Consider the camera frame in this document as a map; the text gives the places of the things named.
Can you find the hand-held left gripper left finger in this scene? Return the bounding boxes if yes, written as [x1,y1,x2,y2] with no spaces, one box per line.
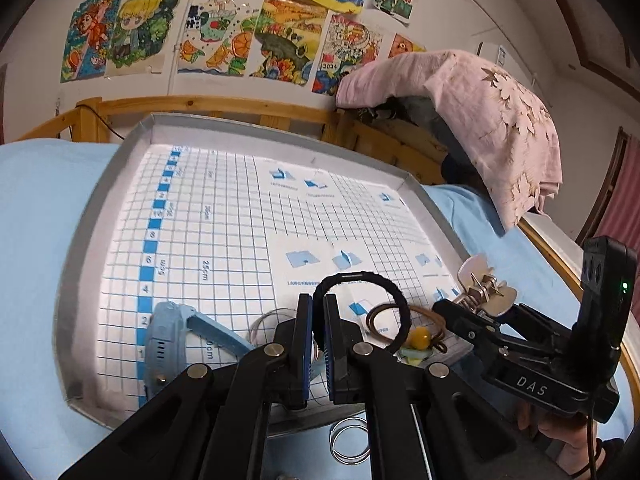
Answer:
[57,294,315,480]

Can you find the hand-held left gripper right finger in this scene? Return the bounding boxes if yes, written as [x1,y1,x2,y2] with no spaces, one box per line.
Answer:
[322,294,518,480]

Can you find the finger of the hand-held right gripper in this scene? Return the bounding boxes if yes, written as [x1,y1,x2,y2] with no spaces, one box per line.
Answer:
[492,302,581,357]
[431,300,506,361]

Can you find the brown cord bracelet yellow bead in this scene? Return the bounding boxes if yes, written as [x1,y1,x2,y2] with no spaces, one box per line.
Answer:
[367,304,448,363]

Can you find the thin clear wire bracelet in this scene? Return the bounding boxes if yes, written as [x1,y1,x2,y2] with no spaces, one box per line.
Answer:
[248,309,301,348]

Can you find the beige hair claw clip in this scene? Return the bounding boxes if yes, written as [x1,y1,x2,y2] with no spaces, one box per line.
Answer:
[456,254,518,318]

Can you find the black braided bracelet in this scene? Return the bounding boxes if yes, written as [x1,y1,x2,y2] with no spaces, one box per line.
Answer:
[311,271,413,353]

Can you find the light blue wrist watch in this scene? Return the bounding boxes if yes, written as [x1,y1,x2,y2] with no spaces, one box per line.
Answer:
[139,301,256,396]

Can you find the grey tray with grid paper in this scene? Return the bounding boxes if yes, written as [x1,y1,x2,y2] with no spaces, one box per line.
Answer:
[54,112,476,433]

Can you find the person's right hand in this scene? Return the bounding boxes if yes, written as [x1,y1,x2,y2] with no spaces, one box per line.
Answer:
[517,400,601,476]

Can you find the red curtain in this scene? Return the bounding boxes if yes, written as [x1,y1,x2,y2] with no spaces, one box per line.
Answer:
[575,127,640,261]

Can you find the pink floral quilt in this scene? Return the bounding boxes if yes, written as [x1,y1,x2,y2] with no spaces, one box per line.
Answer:
[335,50,563,233]

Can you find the dark cloth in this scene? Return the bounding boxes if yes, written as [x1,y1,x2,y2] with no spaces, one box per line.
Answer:
[360,95,481,186]

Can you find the wooden bed headboard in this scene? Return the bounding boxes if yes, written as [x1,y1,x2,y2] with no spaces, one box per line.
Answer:
[10,96,451,186]

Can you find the small orange drawing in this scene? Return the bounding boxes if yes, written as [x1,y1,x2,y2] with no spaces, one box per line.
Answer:
[387,34,427,58]

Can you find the colourful dragon calendar drawing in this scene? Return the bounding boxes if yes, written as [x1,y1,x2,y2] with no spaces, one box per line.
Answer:
[312,12,386,97]

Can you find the orange landscape drawing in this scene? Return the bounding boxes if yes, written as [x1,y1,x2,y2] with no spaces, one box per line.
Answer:
[249,0,332,88]

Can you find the turtle and fish drawing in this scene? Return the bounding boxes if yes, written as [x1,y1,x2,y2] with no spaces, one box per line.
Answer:
[176,0,266,77]

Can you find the blond character drawing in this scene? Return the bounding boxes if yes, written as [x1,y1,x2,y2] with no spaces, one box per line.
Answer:
[104,0,180,78]

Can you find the orange-haired figure blue drawing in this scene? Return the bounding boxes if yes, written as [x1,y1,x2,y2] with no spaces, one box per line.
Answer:
[60,0,121,83]

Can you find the wooden bed side rail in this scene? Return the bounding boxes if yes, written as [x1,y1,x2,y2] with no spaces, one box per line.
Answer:
[520,212,640,401]

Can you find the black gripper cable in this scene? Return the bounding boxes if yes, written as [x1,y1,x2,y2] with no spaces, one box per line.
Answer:
[567,400,626,480]

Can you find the silver spiral wire ring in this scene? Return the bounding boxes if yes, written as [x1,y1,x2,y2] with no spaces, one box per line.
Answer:
[329,416,374,467]

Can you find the black power cable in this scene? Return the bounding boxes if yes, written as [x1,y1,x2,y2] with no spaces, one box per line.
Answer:
[75,102,126,141]

